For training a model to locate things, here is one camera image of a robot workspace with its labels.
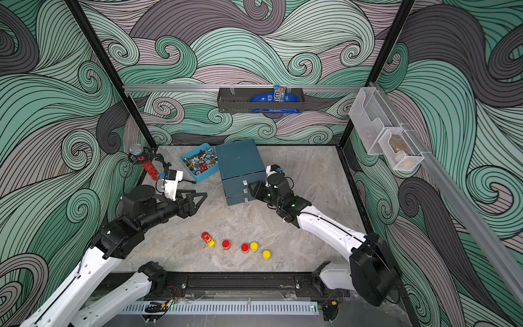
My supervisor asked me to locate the blue tray of trinkets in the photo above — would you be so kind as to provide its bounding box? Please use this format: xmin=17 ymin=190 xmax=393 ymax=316
xmin=181 ymin=143 xmax=219 ymax=183

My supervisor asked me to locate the clear small wall bin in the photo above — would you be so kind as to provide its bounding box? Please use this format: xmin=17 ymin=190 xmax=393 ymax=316
xmin=378 ymin=128 xmax=424 ymax=172

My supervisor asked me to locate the white perforated cable duct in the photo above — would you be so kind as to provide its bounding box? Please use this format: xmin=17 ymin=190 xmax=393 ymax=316
xmin=121 ymin=301 xmax=320 ymax=316

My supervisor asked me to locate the clear large wall bin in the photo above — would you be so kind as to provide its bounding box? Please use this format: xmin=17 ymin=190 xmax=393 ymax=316
xmin=349 ymin=87 xmax=400 ymax=155

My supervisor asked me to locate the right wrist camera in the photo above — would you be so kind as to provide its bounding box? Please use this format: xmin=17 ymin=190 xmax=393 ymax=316
xmin=266 ymin=164 xmax=282 ymax=177

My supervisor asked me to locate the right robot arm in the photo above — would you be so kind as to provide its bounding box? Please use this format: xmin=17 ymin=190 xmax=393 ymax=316
xmin=245 ymin=165 xmax=400 ymax=307

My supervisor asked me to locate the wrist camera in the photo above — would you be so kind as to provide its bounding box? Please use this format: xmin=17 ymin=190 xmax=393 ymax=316
xmin=161 ymin=169 xmax=183 ymax=201
xmin=266 ymin=164 xmax=282 ymax=177

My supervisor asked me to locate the teal drawer cabinet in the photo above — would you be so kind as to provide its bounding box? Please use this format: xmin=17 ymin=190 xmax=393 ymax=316
xmin=216 ymin=139 xmax=266 ymax=206

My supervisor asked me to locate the black wall basket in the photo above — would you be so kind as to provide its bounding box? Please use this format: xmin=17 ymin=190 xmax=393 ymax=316
xmin=217 ymin=87 xmax=305 ymax=114

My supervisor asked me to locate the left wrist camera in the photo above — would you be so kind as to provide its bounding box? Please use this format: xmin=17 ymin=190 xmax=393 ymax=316
xmin=161 ymin=169 xmax=183 ymax=201

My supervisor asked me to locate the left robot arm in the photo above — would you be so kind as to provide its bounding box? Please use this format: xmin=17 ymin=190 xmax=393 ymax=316
xmin=22 ymin=185 xmax=208 ymax=326

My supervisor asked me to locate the red paint can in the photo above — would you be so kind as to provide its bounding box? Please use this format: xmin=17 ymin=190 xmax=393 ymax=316
xmin=222 ymin=240 xmax=231 ymax=250
xmin=241 ymin=243 xmax=250 ymax=253

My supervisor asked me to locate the yellow paint can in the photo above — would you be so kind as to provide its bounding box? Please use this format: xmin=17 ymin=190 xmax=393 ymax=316
xmin=249 ymin=242 xmax=259 ymax=252
xmin=262 ymin=250 xmax=271 ymax=261

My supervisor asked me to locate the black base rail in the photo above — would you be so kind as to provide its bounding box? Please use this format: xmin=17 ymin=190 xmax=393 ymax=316
xmin=146 ymin=271 xmax=349 ymax=300

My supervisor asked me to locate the blue snack packet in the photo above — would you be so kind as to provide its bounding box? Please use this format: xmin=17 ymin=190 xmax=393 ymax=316
xmin=250 ymin=86 xmax=295 ymax=113

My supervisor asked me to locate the red yellow toy bulldozer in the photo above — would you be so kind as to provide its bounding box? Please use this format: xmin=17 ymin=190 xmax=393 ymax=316
xmin=201 ymin=232 xmax=216 ymax=248

